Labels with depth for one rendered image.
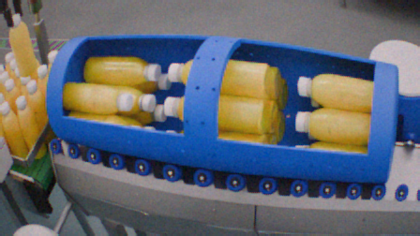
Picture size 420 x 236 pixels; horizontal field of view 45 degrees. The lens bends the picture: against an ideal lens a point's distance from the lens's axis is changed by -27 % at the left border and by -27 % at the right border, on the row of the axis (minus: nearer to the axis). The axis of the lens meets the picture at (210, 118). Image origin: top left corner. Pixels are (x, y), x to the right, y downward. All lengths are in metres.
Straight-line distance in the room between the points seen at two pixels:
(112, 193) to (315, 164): 0.58
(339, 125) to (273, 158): 0.16
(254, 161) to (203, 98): 0.15
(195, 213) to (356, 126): 0.49
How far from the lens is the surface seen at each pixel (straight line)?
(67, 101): 1.52
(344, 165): 1.25
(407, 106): 1.54
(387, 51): 1.68
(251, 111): 1.31
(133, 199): 1.58
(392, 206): 1.38
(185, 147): 1.34
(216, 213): 1.49
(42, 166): 1.72
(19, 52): 1.55
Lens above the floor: 1.97
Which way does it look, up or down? 39 degrees down
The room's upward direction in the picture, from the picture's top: 12 degrees counter-clockwise
